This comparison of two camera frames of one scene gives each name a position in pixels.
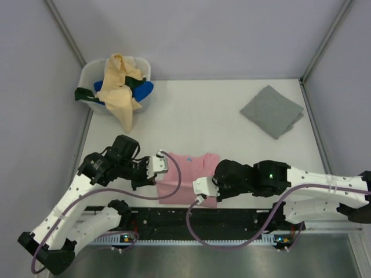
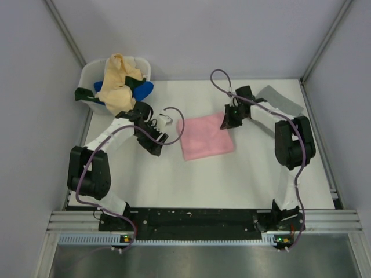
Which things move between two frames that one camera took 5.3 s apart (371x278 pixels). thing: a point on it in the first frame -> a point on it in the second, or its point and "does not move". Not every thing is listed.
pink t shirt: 176,186 -> 202,136
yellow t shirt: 115,92 does not move
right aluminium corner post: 322,47 does not move
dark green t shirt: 82,94 does not move
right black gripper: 223,194 -> 228,121
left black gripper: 144,180 -> 152,146
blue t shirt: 139,92 does not move
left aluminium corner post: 66,32 does not move
